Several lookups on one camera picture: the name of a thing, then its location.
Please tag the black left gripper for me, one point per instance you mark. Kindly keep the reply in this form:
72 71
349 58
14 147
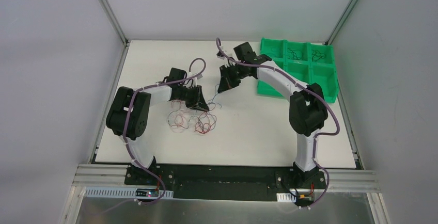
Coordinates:
190 96

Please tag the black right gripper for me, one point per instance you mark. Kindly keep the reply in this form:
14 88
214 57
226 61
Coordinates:
229 75

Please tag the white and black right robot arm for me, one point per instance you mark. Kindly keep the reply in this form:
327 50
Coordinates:
307 107

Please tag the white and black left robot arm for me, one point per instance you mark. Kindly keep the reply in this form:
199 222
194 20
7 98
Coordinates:
129 111

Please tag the green plastic compartment bin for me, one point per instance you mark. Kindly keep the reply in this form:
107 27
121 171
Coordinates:
307 62

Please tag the small left controller board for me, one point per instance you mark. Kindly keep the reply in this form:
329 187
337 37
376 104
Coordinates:
147 193

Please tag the small controller board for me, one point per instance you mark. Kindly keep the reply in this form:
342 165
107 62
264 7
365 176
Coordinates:
147 193
304 200

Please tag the small right controller board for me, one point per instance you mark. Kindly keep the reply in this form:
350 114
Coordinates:
304 200

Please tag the black robot base mount plate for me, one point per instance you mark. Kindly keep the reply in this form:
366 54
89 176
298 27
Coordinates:
230 183

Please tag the white slotted cable duct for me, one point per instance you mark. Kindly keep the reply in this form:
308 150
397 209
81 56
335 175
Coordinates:
122 193

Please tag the aluminium frame rail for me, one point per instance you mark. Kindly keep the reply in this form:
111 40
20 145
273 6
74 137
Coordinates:
341 181

